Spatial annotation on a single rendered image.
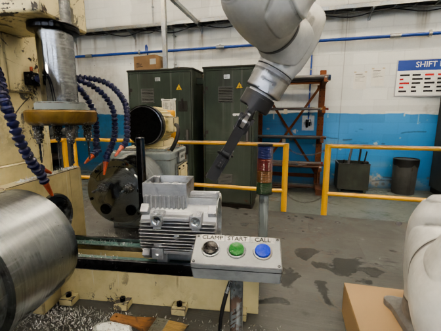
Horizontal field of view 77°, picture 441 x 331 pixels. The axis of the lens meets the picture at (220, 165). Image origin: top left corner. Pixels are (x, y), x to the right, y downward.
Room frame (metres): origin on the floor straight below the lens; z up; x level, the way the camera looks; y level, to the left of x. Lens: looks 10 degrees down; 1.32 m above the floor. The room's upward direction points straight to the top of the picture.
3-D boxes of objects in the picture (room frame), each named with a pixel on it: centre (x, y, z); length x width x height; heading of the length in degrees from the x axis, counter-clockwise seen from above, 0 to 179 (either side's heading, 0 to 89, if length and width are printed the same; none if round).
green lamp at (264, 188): (1.02, -0.17, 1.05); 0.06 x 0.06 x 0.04
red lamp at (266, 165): (1.02, -0.17, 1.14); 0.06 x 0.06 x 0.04
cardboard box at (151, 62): (4.37, 1.04, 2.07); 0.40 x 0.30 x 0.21; 67
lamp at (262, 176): (1.02, -0.17, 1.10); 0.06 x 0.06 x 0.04
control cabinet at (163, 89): (4.26, 0.81, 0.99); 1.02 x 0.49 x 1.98; 75
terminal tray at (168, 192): (0.76, 0.14, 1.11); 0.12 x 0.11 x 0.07; 84
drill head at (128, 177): (1.12, 0.37, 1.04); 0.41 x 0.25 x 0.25; 173
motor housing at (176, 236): (0.76, 0.10, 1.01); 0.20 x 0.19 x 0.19; 84
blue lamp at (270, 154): (1.02, -0.17, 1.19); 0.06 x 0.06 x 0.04
